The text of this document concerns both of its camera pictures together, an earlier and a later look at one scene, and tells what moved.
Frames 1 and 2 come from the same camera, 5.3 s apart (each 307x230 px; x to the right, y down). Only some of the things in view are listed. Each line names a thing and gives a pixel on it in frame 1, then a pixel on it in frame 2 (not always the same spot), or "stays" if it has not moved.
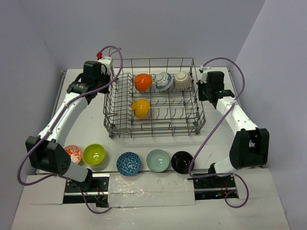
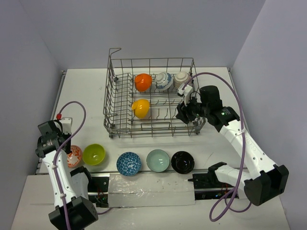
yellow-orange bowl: [141, 108] stays
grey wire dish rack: [152, 97] stays
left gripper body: [104, 80] to [66, 143]
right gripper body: [209, 89] to [195, 108]
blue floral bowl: [163, 81] stays
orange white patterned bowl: [75, 153] stays
